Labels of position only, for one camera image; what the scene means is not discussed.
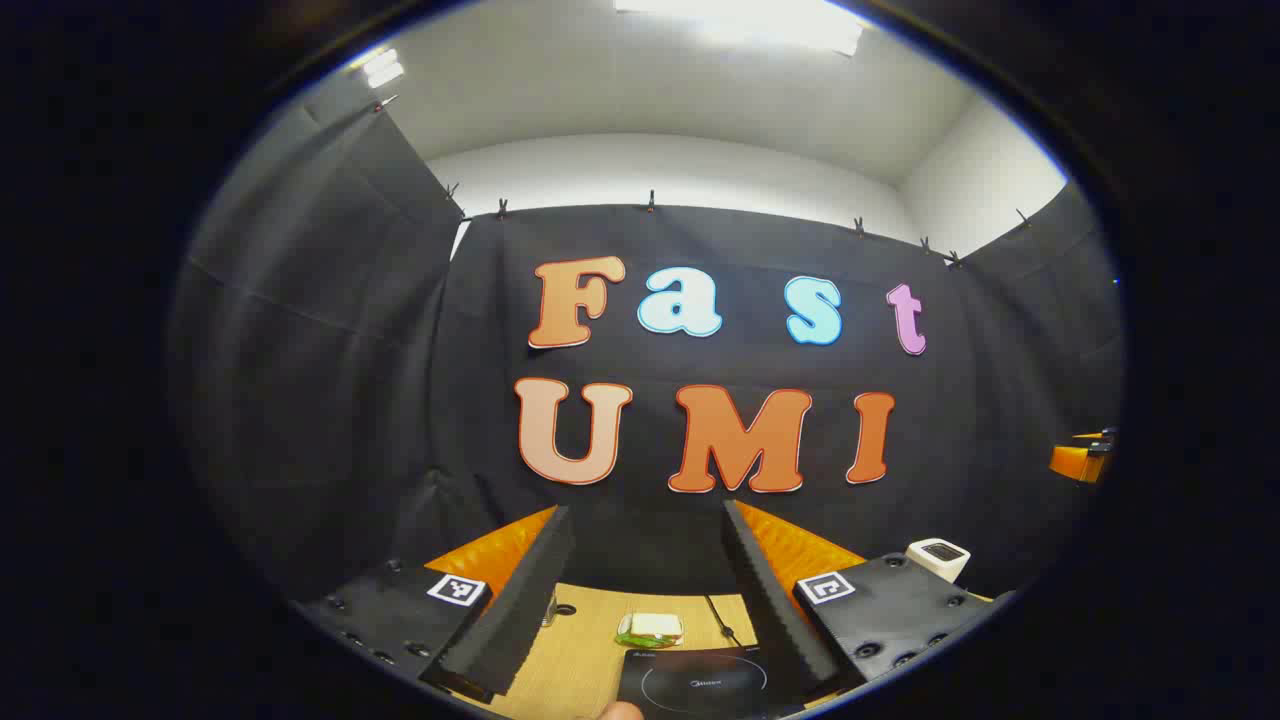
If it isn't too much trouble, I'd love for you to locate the black induction cooktop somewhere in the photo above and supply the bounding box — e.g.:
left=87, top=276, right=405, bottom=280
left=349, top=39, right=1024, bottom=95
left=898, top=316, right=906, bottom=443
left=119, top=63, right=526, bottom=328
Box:
left=616, top=645, right=801, bottom=720

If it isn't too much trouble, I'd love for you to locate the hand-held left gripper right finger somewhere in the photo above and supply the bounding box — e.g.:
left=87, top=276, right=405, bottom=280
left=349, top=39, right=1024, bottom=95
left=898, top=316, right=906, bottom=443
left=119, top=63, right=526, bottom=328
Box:
left=722, top=500, right=1016, bottom=701

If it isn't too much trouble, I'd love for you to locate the white toaster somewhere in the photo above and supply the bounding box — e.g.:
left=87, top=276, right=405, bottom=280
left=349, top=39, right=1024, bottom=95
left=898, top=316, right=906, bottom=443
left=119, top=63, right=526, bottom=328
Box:
left=905, top=538, right=972, bottom=584

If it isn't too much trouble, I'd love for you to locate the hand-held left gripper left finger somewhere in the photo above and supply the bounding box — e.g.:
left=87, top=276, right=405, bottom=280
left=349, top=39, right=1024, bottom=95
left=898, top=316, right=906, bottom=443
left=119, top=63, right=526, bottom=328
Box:
left=295, top=505, right=577, bottom=704

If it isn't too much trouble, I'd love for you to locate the sandwich with green lettuce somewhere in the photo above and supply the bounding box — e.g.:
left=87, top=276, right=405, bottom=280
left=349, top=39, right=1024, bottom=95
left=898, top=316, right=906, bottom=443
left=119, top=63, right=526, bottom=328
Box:
left=614, top=612, right=686, bottom=649

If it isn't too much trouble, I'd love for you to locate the row of black cloth clips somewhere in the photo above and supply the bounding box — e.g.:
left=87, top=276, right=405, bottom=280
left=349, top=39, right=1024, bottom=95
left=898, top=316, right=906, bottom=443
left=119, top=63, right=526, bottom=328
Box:
left=372, top=95, right=1036, bottom=269

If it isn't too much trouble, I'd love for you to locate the black power cable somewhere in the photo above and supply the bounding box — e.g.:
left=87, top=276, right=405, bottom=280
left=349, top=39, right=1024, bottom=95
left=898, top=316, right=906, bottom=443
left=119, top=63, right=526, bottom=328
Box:
left=705, top=595, right=743, bottom=649

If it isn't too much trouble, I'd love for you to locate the wide ceiling light panel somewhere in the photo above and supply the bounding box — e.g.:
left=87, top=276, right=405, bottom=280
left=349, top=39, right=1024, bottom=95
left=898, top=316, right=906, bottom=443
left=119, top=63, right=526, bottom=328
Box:
left=612, top=0, right=866, bottom=56

